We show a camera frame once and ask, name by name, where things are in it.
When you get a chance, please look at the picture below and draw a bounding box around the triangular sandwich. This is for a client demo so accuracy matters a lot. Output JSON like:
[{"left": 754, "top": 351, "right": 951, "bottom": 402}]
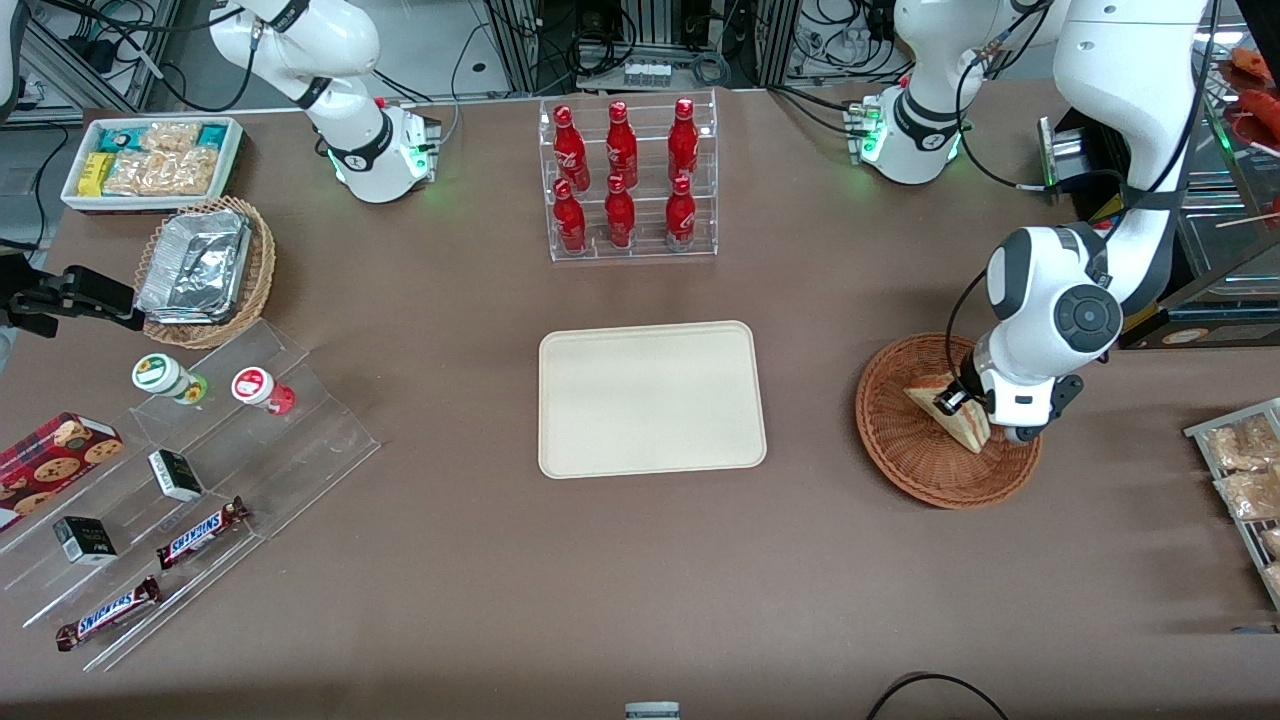
[{"left": 904, "top": 370, "right": 992, "bottom": 454}]

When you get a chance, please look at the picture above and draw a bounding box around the brown round wicker basket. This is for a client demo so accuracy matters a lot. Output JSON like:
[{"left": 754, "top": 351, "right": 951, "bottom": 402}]
[{"left": 855, "top": 332, "right": 1043, "bottom": 510}]

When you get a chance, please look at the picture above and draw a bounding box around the silver foil tray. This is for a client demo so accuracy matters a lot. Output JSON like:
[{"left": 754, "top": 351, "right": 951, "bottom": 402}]
[{"left": 136, "top": 209, "right": 253, "bottom": 326}]

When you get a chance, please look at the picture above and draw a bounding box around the tan oval wicker basket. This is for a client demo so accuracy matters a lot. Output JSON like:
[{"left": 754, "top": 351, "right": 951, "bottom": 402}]
[{"left": 133, "top": 196, "right": 277, "bottom": 350}]

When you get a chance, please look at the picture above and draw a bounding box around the beige rectangular tray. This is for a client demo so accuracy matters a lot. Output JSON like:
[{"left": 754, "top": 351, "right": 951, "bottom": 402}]
[{"left": 538, "top": 320, "right": 768, "bottom": 480}]

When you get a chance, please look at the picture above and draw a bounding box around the white cup with green lid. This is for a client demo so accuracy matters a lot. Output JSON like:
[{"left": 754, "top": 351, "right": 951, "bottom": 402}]
[{"left": 131, "top": 353, "right": 209, "bottom": 406}]

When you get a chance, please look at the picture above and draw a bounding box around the clear bag of crackers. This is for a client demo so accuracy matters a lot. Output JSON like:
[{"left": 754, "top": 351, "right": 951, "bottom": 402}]
[
  {"left": 103, "top": 148, "right": 220, "bottom": 198},
  {"left": 140, "top": 121, "right": 202, "bottom": 154}
]

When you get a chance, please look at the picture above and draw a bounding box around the red cookie box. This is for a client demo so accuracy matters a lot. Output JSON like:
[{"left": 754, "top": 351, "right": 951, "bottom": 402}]
[{"left": 0, "top": 412, "right": 125, "bottom": 534}]

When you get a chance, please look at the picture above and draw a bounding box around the white cup with red lid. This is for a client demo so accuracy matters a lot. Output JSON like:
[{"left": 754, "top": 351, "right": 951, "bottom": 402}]
[{"left": 231, "top": 367, "right": 297, "bottom": 417}]

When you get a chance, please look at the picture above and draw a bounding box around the white rectangular snack bin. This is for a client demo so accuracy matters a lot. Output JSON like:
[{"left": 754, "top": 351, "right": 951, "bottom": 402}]
[{"left": 60, "top": 116, "right": 246, "bottom": 214}]

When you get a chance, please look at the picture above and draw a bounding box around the small black box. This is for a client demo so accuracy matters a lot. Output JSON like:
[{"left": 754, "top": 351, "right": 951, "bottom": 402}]
[
  {"left": 148, "top": 449, "right": 205, "bottom": 503},
  {"left": 52, "top": 516, "right": 119, "bottom": 567}
]

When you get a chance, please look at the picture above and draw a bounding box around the black glass food display case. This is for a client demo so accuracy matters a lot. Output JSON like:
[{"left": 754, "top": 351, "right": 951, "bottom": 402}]
[{"left": 1037, "top": 0, "right": 1280, "bottom": 351}]

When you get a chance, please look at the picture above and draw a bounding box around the clear bag of fried snacks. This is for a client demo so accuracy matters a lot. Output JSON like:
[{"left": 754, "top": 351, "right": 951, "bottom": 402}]
[
  {"left": 1203, "top": 415, "right": 1280, "bottom": 473},
  {"left": 1213, "top": 468, "right": 1280, "bottom": 523}
]

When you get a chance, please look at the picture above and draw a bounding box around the clear acrylic stepped stand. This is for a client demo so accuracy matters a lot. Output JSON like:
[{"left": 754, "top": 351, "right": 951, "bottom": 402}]
[{"left": 0, "top": 318, "right": 382, "bottom": 673}]

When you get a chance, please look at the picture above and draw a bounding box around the brown Snickers bar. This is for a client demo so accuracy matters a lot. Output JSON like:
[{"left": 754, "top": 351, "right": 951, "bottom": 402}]
[
  {"left": 55, "top": 575, "right": 162, "bottom": 653},
  {"left": 155, "top": 497, "right": 251, "bottom": 571}
]

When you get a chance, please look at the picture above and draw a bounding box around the red soda bottle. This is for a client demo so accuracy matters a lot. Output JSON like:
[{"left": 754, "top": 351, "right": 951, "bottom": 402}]
[
  {"left": 664, "top": 175, "right": 699, "bottom": 252},
  {"left": 603, "top": 173, "right": 638, "bottom": 251},
  {"left": 552, "top": 178, "right": 589, "bottom": 255},
  {"left": 552, "top": 104, "right": 592, "bottom": 193},
  {"left": 667, "top": 97, "right": 701, "bottom": 186},
  {"left": 604, "top": 100, "right": 640, "bottom": 191}
]

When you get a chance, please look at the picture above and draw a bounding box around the clear acrylic bottle rack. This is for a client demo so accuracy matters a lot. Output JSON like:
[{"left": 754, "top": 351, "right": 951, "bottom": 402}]
[{"left": 538, "top": 88, "right": 719, "bottom": 264}]

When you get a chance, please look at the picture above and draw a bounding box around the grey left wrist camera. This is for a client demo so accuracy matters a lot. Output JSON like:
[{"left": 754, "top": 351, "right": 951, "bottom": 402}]
[{"left": 1003, "top": 375, "right": 1087, "bottom": 447}]

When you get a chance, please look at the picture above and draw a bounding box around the grey wire rack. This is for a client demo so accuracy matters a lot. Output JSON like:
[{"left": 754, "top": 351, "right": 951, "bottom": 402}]
[{"left": 1184, "top": 397, "right": 1280, "bottom": 613}]

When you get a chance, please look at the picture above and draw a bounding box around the black floor cable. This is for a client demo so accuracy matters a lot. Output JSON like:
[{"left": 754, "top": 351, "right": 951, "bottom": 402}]
[{"left": 865, "top": 672, "right": 1011, "bottom": 720}]

